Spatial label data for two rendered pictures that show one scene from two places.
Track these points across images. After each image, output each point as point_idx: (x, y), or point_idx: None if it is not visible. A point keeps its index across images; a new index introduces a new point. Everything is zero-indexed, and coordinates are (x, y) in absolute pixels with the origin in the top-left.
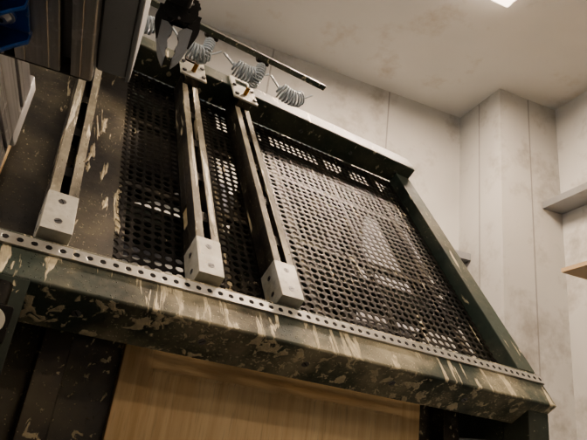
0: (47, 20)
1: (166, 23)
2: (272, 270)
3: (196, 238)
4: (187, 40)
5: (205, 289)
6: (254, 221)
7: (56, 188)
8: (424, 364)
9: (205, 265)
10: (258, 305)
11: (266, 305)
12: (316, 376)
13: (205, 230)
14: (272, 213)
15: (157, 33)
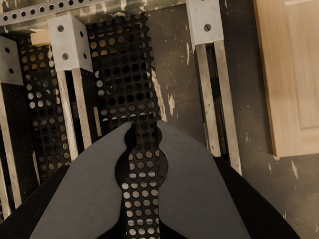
0: None
1: (212, 235)
2: (3, 72)
3: (78, 60)
4: (66, 190)
5: (64, 4)
6: (28, 160)
7: (218, 45)
8: None
9: (65, 24)
10: (16, 13)
11: (9, 18)
12: None
13: (73, 95)
14: (2, 169)
15: (221, 168)
